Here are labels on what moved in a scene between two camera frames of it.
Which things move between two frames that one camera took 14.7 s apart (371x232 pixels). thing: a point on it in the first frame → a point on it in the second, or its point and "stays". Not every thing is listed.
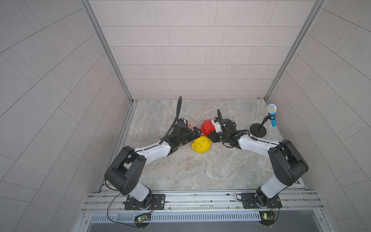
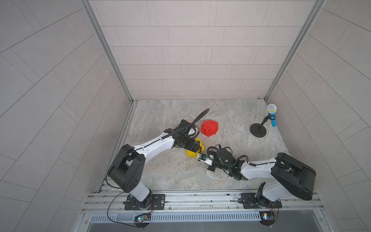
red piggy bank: x=207 y=127 stays
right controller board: x=267 y=218 stays
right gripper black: x=213 y=137 → x=210 y=168
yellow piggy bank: x=202 y=144 → x=193 y=154
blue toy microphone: x=272 y=109 stays
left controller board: x=142 y=220 stays
